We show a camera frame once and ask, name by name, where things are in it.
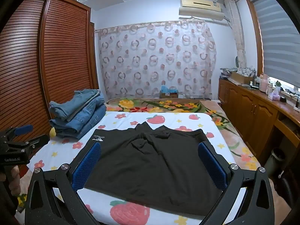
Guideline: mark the person's left hand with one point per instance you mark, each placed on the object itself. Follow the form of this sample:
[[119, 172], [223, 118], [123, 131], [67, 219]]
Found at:
[[15, 179]]

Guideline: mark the grey oval mirror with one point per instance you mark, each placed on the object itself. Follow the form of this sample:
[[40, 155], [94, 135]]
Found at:
[[237, 62]]

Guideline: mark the wooden cabinet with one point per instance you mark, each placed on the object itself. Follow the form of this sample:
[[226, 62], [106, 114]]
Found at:
[[246, 107]]

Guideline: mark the strawberry printed bedsheet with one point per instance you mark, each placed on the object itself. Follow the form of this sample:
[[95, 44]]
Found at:
[[164, 120]]

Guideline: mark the yellow cloth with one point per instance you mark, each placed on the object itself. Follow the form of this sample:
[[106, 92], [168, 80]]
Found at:
[[53, 132]]

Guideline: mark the purple pouch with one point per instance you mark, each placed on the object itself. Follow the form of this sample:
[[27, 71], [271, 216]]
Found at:
[[274, 96]]

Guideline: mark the black pants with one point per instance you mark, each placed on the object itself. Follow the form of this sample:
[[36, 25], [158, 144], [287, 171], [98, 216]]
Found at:
[[152, 166]]

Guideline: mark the beige air conditioner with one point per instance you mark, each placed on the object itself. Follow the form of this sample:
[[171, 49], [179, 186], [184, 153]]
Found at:
[[201, 5]]

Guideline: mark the wooden louvred wardrobe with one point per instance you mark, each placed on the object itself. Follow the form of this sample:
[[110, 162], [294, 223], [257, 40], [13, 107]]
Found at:
[[58, 51]]

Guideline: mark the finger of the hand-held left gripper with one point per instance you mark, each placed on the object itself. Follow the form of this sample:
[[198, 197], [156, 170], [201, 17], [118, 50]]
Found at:
[[23, 129], [35, 142]]

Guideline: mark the light blue folded jeans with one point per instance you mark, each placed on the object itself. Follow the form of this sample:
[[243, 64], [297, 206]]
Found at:
[[70, 103]]

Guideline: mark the dark blue folded jeans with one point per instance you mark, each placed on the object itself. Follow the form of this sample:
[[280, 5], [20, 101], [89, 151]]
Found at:
[[82, 125]]

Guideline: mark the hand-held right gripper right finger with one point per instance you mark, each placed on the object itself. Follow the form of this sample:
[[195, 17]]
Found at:
[[212, 167]]

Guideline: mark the circle patterned curtain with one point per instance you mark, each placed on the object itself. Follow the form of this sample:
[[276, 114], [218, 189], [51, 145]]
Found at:
[[152, 58]]

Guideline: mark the grey trash can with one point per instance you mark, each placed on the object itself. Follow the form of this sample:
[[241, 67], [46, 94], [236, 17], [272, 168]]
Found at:
[[275, 163]]

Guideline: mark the wooden window frame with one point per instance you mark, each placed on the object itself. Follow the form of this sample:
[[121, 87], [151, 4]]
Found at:
[[255, 35]]

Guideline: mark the grey window blind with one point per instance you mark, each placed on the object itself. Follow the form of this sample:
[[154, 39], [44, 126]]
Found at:
[[276, 39]]

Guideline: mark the beige window drape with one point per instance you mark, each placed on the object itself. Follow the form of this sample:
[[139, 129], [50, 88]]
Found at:
[[236, 32]]

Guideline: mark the stack of patterned cloth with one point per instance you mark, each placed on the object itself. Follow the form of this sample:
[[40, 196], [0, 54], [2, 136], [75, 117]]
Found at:
[[228, 71]]

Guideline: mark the pink bottle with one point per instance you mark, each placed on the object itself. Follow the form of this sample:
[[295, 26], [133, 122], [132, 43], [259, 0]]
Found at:
[[264, 83]]

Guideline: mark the open cardboard box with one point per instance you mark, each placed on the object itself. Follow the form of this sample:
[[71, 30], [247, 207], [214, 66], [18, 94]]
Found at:
[[241, 77]]

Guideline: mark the cardboard box with blue items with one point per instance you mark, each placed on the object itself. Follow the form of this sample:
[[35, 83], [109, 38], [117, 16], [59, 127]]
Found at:
[[168, 93]]

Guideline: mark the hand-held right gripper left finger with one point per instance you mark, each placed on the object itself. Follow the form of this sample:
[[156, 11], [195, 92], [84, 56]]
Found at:
[[86, 166]]

